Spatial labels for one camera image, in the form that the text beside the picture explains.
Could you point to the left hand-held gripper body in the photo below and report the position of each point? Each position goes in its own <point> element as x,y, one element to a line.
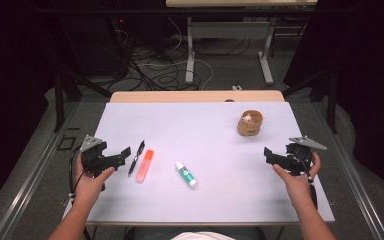
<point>93,156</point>

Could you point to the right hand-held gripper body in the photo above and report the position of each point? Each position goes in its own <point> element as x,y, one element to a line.
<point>296,160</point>

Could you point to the black pen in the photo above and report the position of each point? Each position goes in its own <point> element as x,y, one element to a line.
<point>136,159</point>

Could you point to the orange highlighter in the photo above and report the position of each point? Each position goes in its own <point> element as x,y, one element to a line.
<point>145,166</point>

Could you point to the wooden pen holder cup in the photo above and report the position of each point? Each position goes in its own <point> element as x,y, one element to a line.
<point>249,126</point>

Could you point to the white green glue stick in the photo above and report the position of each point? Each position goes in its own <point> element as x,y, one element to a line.
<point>186,174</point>

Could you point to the person's right hand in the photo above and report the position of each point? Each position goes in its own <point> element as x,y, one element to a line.
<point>298,190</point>

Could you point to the person's left hand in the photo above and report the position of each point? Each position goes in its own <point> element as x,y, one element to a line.
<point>88,188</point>

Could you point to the small white figurine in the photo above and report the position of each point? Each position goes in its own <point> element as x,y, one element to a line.
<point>246,118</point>

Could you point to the black metal stand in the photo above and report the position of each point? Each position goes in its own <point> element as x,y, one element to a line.
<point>330,100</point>
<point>60,100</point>

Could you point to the white plug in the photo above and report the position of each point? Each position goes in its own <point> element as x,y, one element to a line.
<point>236,88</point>

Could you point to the wooden table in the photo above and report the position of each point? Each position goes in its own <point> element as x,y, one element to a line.
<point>180,96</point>

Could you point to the person's white shirt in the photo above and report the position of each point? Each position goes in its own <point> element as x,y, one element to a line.
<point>203,236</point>

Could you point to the dark curtain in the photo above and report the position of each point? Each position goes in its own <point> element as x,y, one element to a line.
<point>370,83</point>
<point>10,83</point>

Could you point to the black computer tower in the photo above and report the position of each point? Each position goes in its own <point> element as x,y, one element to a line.
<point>93,46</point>

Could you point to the metal floor rail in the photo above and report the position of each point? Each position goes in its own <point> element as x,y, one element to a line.
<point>30,181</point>
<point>353,180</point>

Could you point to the white frame desk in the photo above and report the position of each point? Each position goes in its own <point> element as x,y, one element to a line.
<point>226,30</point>

